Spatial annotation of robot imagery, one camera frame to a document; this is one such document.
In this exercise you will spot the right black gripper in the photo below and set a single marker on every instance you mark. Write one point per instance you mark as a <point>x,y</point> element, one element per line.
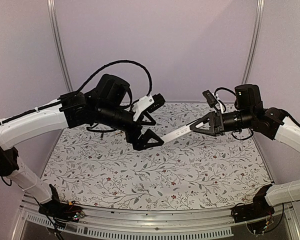
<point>220,123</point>

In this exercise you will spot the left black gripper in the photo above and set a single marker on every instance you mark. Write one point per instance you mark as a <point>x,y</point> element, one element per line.
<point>140,143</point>

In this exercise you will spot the white remote control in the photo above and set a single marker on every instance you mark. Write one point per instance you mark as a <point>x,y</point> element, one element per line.
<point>184,130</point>

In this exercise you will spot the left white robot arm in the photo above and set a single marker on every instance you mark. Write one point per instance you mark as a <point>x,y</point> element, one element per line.
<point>101,105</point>

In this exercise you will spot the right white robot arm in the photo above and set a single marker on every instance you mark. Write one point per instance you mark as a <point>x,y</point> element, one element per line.
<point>273,123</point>

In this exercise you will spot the floral table mat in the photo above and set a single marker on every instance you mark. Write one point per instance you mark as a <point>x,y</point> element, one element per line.
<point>195,171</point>

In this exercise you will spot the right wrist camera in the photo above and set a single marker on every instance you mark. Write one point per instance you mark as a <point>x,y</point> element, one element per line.
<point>213,101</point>

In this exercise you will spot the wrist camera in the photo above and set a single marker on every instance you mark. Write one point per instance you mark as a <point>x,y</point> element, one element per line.
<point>213,101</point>
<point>148,103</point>

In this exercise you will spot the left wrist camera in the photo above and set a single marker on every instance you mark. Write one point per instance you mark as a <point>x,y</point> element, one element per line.
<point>148,103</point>

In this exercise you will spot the right aluminium frame post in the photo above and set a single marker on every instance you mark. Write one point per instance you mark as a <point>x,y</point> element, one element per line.
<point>260,4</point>

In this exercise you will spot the aluminium frame post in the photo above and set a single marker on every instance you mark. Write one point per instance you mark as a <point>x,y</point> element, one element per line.
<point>58,44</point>
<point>260,4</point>

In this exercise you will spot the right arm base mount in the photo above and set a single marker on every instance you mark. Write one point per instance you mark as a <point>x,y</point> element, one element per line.
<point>246,212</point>

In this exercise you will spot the front aluminium rail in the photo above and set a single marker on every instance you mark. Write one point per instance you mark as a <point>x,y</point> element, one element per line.
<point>101,223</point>

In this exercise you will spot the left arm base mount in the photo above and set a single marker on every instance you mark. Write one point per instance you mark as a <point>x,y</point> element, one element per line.
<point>67,212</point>

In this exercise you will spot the left aluminium frame post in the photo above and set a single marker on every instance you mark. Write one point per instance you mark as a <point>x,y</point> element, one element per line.
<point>58,44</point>

